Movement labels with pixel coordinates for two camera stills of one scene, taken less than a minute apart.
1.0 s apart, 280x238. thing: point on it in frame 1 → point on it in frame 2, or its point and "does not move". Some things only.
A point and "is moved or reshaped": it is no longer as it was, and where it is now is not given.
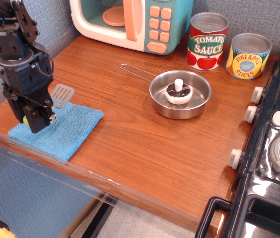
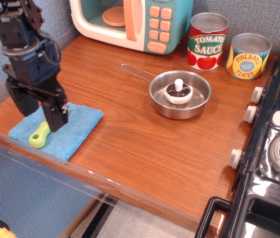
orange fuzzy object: x=3 y=233 does not move
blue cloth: x=62 y=138 does not move
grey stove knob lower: x=234 y=158 does not move
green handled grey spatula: x=61 y=94 is moved or reshaped
